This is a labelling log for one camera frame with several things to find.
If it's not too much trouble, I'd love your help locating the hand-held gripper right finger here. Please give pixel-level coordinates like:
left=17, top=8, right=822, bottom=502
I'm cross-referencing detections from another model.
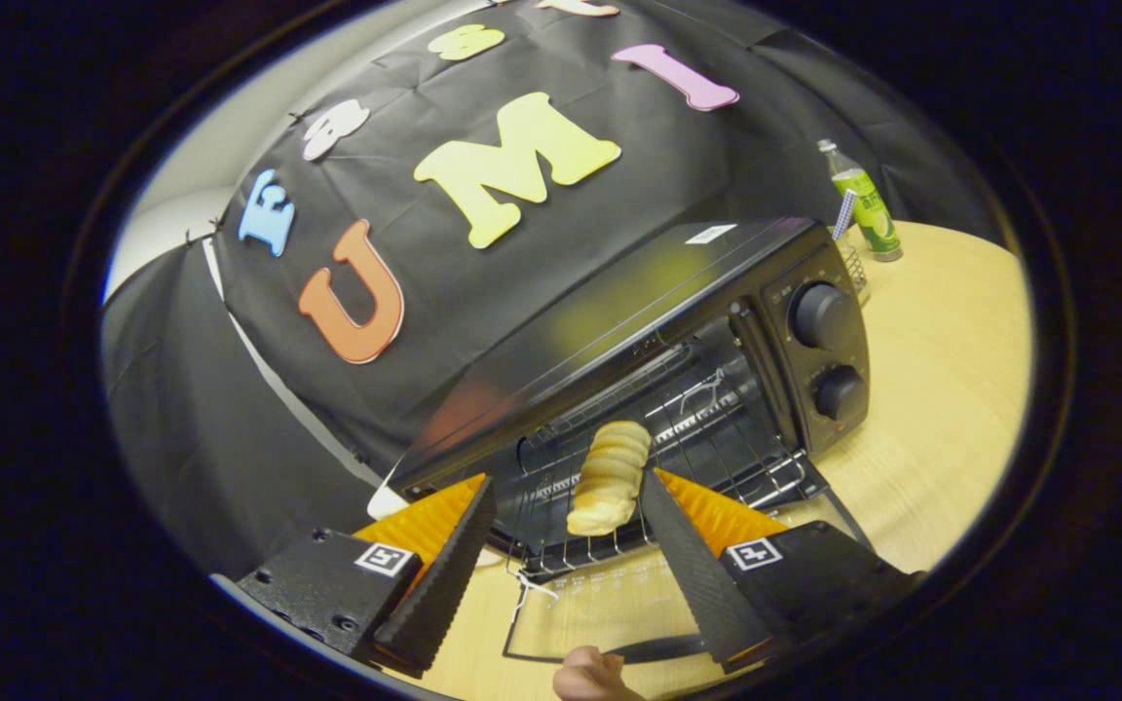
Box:
left=639, top=467, right=927, bottom=675

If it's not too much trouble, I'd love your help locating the black toaster oven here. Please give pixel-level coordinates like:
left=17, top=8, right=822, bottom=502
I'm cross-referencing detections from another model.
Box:
left=388, top=216, right=876, bottom=667

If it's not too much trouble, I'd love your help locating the small wire basket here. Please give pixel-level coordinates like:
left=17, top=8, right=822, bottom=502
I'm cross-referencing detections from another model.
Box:
left=834, top=229, right=872, bottom=308

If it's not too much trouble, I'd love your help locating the golden bread roll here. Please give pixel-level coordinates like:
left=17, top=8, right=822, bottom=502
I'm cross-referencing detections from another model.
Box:
left=566, top=421, right=653, bottom=537

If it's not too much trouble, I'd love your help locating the black backdrop cloth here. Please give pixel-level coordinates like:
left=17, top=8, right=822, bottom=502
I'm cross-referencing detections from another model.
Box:
left=98, top=0, right=1010, bottom=585

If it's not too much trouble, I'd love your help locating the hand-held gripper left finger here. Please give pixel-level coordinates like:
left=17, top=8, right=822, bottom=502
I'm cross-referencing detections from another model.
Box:
left=235, top=473, right=499, bottom=679

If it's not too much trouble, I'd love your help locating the white pop-up toaster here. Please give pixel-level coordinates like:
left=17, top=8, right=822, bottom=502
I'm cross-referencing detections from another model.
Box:
left=366, top=484, right=411, bottom=521

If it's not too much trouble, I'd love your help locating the green label drink bottle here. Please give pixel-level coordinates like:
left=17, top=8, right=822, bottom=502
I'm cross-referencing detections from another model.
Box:
left=817, top=139, right=904, bottom=263

